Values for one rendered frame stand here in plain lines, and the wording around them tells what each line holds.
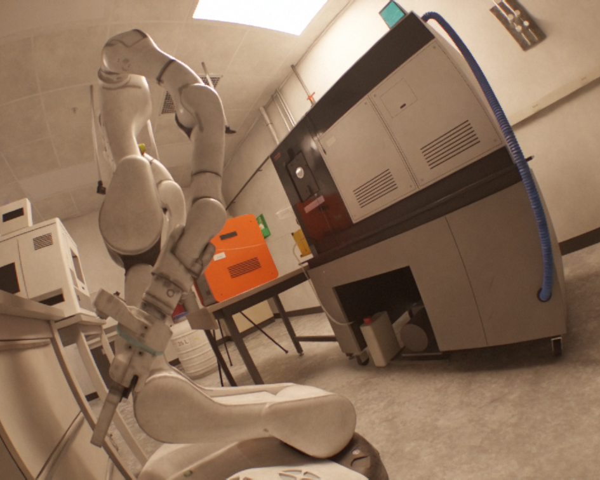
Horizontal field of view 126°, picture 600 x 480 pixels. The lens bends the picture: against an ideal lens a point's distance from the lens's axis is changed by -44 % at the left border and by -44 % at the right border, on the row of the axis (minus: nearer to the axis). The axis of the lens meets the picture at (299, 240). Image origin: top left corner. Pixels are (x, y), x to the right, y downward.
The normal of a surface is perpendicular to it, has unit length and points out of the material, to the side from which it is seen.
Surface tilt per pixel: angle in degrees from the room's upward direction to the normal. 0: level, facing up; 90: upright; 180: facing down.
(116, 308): 81
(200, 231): 97
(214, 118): 104
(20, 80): 180
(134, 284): 87
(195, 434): 97
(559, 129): 90
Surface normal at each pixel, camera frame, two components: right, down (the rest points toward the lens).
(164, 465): 0.60, -0.61
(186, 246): 0.37, -0.04
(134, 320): 0.05, -0.52
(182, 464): 0.40, -0.54
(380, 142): -0.75, 0.27
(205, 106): 0.59, -0.08
